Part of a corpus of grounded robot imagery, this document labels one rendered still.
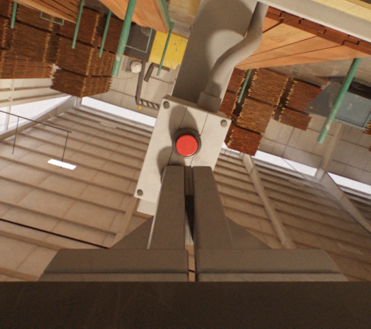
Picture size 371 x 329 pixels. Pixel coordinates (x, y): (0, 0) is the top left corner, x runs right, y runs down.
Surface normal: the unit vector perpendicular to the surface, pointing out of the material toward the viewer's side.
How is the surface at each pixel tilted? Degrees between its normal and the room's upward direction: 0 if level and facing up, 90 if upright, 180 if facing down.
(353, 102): 90
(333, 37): 90
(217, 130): 90
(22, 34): 90
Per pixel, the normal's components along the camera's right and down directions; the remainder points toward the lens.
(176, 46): 0.21, 0.31
